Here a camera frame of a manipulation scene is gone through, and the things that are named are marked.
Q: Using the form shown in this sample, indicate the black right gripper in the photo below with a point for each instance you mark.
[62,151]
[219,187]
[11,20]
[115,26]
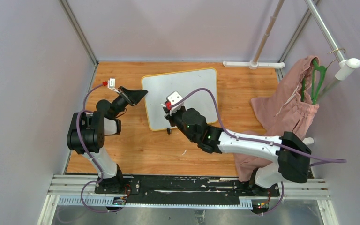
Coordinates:
[170,117]

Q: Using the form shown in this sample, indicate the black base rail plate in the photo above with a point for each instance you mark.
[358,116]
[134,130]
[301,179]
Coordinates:
[168,190]

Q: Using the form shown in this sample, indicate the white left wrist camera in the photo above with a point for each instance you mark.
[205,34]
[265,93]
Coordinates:
[111,85]

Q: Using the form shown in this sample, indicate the yellow framed whiteboard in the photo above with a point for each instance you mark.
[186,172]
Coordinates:
[184,82]

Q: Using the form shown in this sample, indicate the green clothes hanger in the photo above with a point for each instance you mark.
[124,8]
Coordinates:
[317,73]

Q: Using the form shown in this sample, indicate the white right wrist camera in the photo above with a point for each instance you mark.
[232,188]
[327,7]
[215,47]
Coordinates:
[173,103]

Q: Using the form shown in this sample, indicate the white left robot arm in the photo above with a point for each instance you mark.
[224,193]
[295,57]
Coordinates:
[87,132]

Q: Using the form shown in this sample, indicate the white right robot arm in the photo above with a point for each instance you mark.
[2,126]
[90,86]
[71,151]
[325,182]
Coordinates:
[288,155]

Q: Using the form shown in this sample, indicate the white rack base foot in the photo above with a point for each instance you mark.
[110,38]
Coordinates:
[253,65]

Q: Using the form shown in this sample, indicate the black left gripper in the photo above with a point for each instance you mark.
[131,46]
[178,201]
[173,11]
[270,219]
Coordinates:
[129,97]

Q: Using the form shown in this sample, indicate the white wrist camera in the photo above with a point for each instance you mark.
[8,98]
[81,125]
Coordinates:
[173,103]
[111,85]

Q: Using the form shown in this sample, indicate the pink cloth garment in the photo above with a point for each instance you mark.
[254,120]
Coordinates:
[290,108]

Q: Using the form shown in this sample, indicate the silver clothes rail pole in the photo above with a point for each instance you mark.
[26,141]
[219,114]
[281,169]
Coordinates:
[346,66]

